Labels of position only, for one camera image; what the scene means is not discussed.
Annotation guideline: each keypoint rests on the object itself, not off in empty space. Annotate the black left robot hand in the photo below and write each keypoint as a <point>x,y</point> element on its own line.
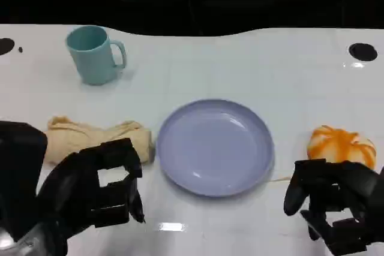
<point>81,184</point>

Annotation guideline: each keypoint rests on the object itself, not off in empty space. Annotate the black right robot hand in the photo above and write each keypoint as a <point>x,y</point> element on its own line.
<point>354,184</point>

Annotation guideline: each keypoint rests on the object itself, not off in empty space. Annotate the beige towel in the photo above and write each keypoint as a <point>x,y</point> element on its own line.
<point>99,136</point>

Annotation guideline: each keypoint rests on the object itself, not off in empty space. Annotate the orange and white bread roll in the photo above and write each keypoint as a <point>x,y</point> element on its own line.
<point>342,145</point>

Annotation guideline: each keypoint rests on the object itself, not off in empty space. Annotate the pale green mug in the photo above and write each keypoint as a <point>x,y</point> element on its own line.
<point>93,58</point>

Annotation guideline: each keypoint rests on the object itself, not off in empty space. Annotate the black table grommet hole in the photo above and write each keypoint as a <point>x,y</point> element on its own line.
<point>5,46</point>
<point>363,51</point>

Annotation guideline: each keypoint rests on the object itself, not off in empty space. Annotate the lilac plate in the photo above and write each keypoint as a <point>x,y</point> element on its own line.
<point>215,148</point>

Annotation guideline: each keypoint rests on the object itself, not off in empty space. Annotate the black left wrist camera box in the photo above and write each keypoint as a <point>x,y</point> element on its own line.
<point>18,175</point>

